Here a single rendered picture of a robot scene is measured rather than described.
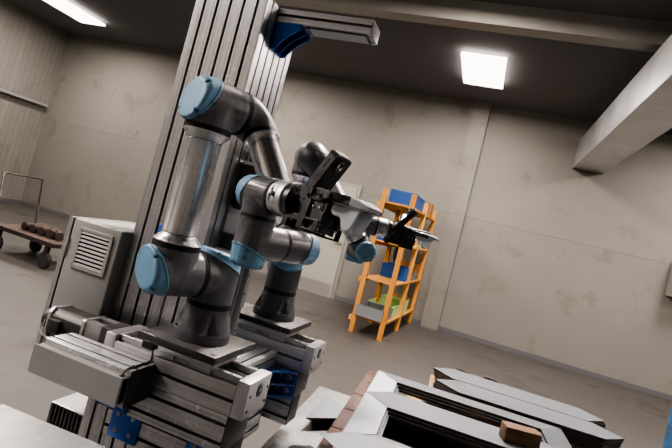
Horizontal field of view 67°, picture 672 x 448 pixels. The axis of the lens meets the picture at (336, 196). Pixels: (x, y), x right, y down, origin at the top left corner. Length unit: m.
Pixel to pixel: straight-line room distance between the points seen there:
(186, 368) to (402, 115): 8.61
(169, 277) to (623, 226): 8.74
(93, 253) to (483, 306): 8.08
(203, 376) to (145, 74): 11.10
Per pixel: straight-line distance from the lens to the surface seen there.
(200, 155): 1.25
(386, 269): 7.78
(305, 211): 0.92
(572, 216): 9.39
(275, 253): 1.08
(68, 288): 1.77
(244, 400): 1.31
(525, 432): 1.96
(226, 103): 1.25
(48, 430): 0.85
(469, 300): 9.27
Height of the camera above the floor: 1.42
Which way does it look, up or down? 3 degrees up
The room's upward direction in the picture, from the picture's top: 14 degrees clockwise
